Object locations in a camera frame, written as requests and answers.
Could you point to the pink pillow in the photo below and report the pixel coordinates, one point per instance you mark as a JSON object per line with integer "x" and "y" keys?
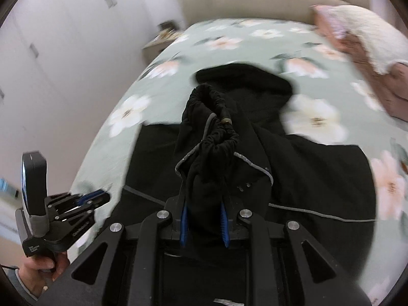
{"x": 328, "y": 25}

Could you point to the dark box on nightstand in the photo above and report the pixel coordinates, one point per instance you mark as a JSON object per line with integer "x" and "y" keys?
{"x": 167, "y": 27}

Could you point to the beige padded headboard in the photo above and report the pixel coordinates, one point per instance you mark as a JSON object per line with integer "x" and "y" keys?
{"x": 255, "y": 3}

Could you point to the person's left hand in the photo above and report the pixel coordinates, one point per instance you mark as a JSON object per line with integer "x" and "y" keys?
{"x": 40, "y": 264}

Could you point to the white wardrobe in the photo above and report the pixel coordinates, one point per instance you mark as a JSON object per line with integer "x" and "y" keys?
{"x": 63, "y": 70}

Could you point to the white textured pillow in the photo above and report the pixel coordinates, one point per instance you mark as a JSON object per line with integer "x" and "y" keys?
{"x": 373, "y": 35}

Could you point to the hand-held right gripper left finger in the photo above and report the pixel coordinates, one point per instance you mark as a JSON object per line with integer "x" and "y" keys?
{"x": 183, "y": 226}

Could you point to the folded pink quilt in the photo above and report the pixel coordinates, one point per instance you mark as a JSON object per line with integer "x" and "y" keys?
{"x": 398, "y": 92}

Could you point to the person's left forearm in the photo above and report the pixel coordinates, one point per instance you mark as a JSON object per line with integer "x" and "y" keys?
{"x": 24, "y": 285}

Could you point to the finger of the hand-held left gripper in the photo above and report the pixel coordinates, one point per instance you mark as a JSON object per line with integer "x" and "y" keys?
{"x": 91, "y": 195}
{"x": 100, "y": 202}

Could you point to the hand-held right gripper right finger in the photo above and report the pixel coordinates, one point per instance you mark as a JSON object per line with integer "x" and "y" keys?
{"x": 225, "y": 226}

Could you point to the black jacket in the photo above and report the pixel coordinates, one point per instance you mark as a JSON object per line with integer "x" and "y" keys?
{"x": 302, "y": 172}

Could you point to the beige nightstand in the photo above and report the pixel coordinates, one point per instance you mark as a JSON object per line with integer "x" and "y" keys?
{"x": 156, "y": 49}

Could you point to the bed with floral green sheet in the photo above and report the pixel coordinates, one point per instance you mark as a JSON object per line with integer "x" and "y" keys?
{"x": 165, "y": 102}

